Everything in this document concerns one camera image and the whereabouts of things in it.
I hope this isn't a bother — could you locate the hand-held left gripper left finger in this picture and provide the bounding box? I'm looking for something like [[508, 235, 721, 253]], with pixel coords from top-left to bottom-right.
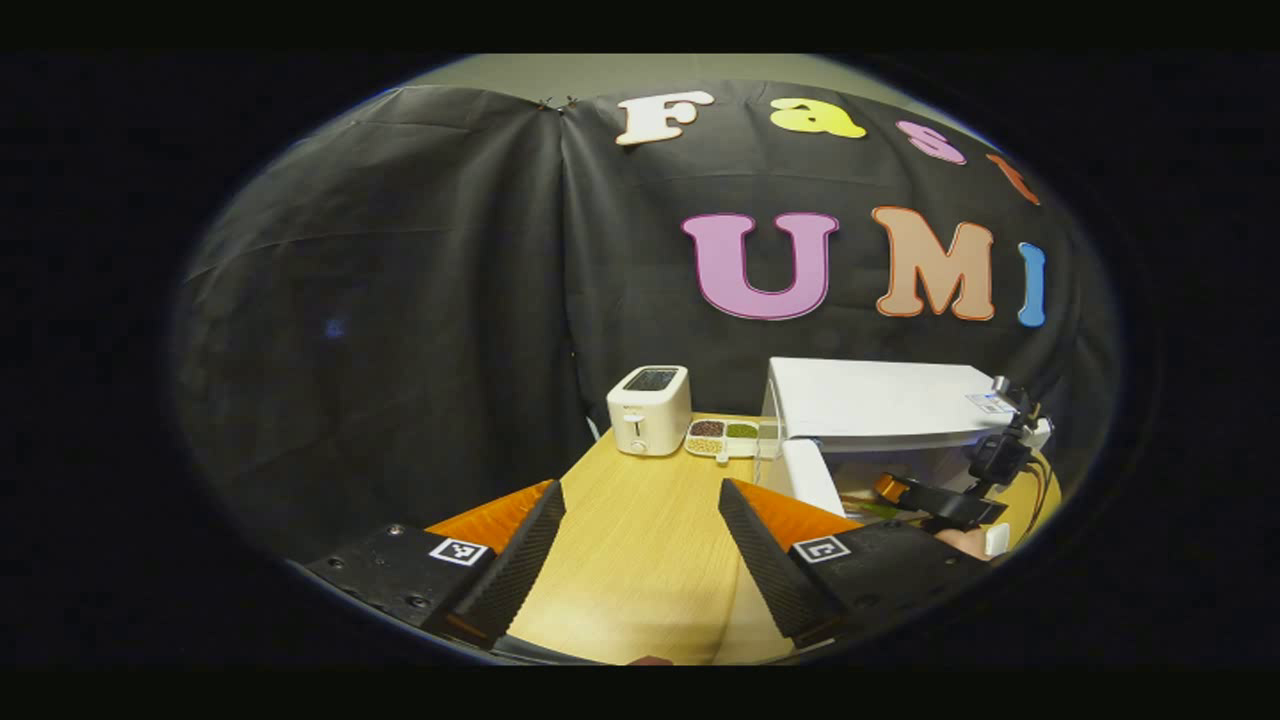
[[305, 480, 568, 651]]

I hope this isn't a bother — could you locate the divided dish of beans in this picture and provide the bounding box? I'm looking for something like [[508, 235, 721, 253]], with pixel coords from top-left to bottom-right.
[[684, 418, 761, 463]]

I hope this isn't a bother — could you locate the black backdrop cloth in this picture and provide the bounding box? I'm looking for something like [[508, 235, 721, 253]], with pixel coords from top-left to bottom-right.
[[170, 80, 1116, 561]]

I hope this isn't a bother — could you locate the white toaster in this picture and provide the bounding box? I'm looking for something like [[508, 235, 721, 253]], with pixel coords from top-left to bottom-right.
[[606, 365, 693, 458]]

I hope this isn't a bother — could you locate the white microwave oven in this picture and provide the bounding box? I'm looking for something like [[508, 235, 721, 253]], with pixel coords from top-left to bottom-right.
[[755, 357, 1053, 521]]

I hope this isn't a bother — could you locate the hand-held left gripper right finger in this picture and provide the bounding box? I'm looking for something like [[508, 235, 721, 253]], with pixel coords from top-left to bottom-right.
[[718, 478, 991, 651]]

